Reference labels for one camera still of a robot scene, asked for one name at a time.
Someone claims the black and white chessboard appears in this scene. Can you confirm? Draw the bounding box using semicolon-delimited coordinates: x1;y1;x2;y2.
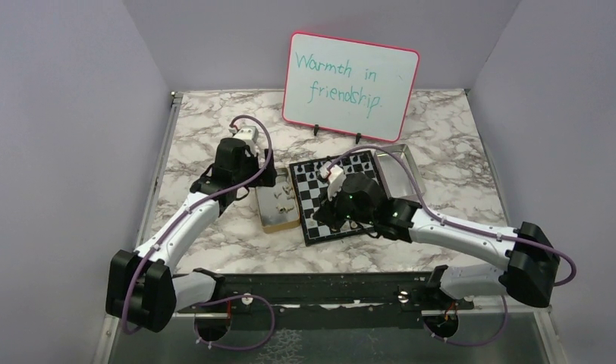
289;150;385;246

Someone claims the white board with pink frame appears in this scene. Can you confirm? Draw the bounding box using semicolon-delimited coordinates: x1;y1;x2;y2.
281;32;420;142

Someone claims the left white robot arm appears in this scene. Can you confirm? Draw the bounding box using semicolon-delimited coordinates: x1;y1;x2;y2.
105;137;276;334

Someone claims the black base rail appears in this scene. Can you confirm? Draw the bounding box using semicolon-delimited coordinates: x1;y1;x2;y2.
179;271;477;331

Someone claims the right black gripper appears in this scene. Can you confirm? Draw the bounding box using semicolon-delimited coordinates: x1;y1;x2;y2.
313;182;376;230

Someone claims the purple cable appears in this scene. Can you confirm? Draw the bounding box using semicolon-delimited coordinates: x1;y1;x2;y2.
318;146;578;347
121;115;276;353

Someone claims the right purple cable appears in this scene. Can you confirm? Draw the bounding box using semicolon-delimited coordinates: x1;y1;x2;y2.
318;146;578;347

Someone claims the gold tin with white pieces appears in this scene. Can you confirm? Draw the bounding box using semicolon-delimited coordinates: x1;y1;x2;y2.
255;167;300;234

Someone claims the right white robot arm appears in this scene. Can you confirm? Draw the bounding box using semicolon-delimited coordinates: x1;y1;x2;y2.
312;168;560;309

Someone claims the empty silver metal tin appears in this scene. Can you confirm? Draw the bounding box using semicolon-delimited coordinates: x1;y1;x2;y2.
373;144;426;202

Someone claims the aluminium frame rail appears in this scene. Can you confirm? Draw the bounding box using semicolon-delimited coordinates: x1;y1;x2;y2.
91;91;184;363

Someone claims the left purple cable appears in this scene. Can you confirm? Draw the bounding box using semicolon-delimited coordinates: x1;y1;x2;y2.
121;115;276;353

